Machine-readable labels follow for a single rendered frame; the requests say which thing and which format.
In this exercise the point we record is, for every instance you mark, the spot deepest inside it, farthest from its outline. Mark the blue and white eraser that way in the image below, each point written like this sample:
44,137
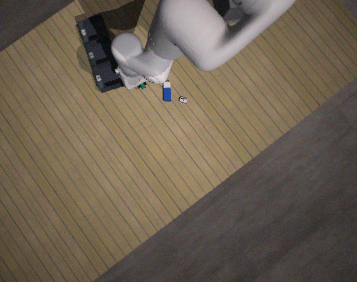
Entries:
167,91

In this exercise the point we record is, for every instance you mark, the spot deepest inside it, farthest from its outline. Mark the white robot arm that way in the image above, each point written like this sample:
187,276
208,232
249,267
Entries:
194,26

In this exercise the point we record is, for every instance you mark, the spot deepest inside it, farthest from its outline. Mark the black bin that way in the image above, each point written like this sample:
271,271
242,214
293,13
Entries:
99,51

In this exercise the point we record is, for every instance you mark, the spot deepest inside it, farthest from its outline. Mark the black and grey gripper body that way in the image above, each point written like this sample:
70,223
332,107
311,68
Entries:
131,82

